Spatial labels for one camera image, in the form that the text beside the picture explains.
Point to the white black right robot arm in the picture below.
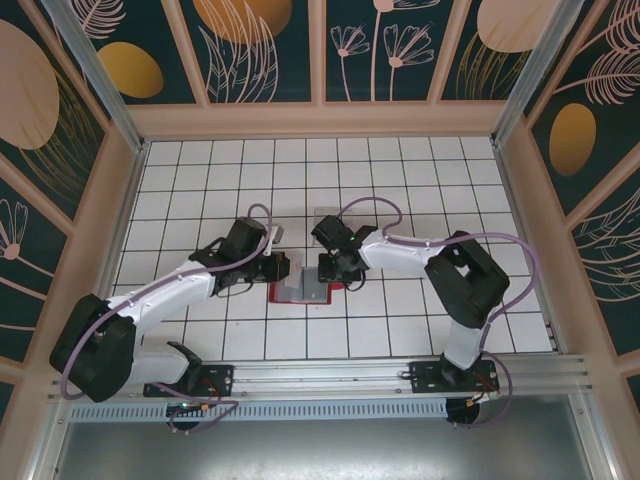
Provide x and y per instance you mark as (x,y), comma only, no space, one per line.
(395,252)

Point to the grey metal panel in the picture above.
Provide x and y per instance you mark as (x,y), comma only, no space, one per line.
(320,455)

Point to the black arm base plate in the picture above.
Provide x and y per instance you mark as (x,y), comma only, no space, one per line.
(422,377)
(222,375)

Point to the clear acrylic card stand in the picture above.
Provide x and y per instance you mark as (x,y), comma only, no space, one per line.
(350,217)

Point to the small circuit board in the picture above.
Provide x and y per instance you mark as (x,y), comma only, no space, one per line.
(187,407)

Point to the long aluminium mounting rail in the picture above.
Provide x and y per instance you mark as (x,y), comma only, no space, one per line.
(320,375)

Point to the aluminium table edge rail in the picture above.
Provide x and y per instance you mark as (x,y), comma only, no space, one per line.
(512,200)
(130,200)

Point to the white printed card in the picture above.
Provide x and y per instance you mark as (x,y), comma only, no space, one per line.
(296,261)

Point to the dark grey card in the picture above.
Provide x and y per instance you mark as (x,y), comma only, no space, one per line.
(317,287)

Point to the aluminium frame post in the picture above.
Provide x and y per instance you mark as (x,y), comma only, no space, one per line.
(540,75)
(97,75)

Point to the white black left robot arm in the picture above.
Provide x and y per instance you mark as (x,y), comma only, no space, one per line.
(165,295)

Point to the red leather card holder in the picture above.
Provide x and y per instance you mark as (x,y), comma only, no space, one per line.
(287,292)

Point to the pale grey card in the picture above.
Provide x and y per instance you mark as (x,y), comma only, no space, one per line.
(278,233)

